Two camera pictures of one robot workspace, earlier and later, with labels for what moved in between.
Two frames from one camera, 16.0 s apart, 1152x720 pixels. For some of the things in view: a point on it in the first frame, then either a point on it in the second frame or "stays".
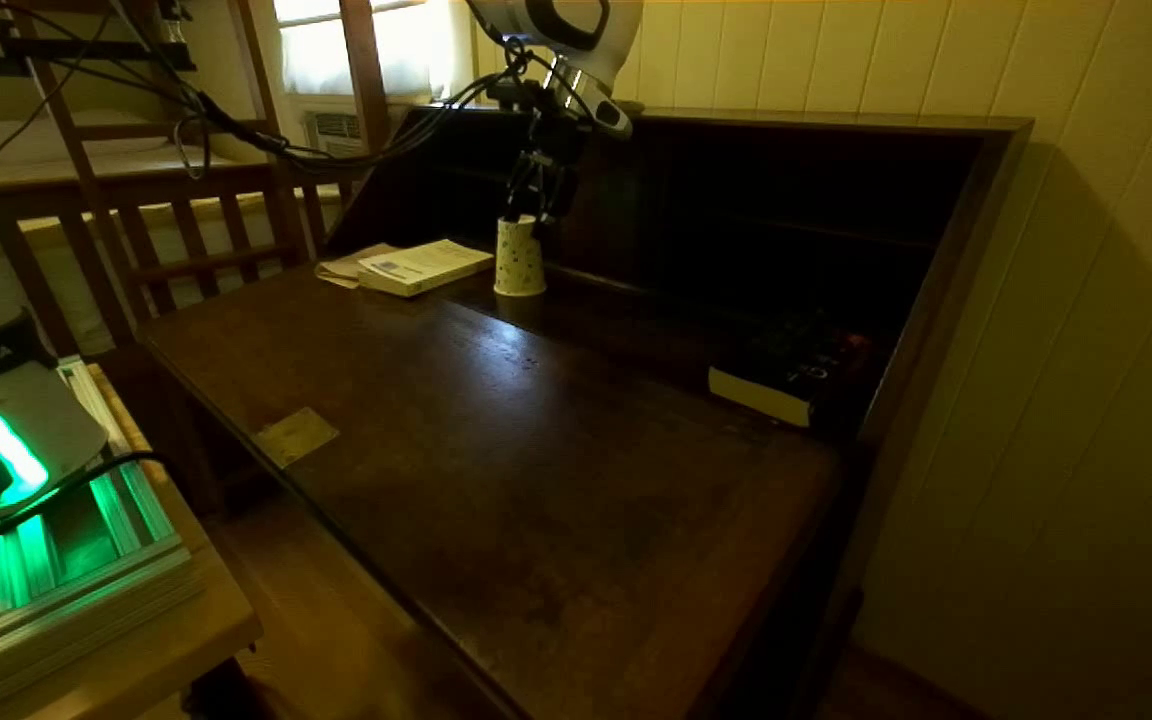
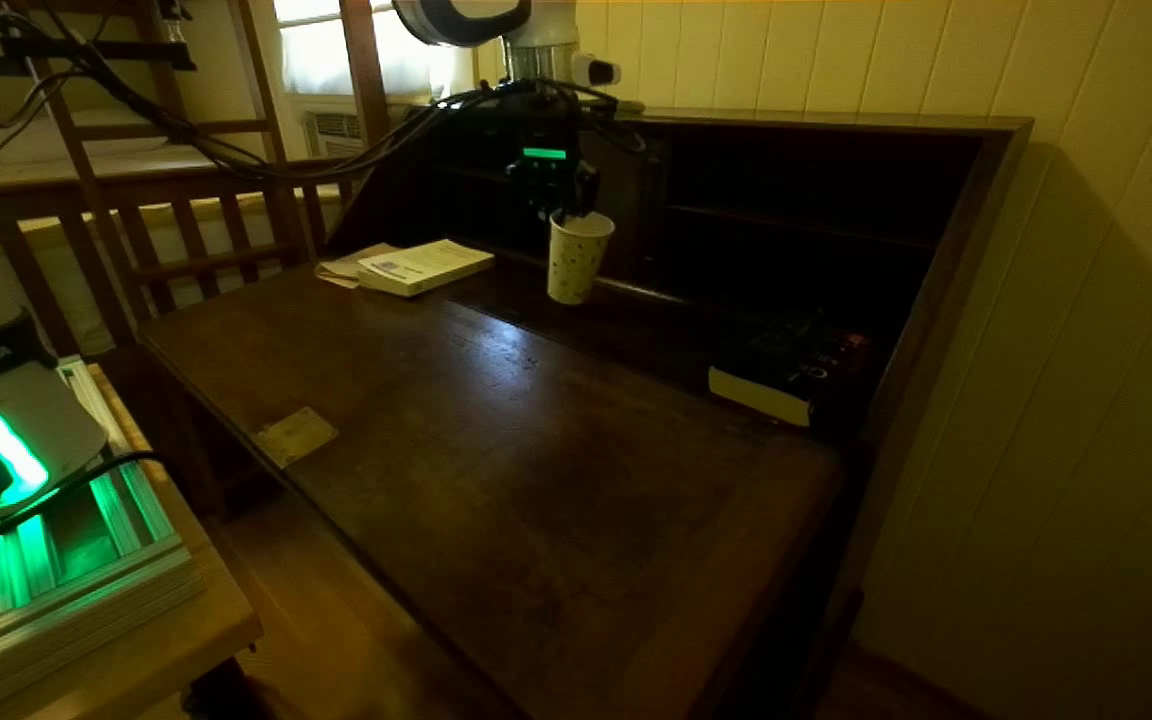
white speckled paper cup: [516, 257] → [575, 257]
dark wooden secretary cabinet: [629, 492] stays
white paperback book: [419, 265] stays
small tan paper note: [292, 439] stays
